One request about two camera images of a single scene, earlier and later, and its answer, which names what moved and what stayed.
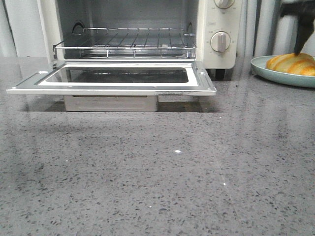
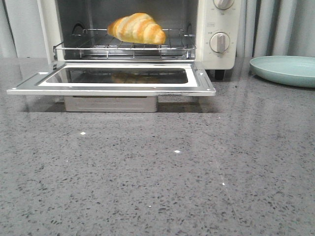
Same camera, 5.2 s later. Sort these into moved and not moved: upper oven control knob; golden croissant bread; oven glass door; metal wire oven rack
Moved: golden croissant bread
Not moved: metal wire oven rack; upper oven control knob; oven glass door
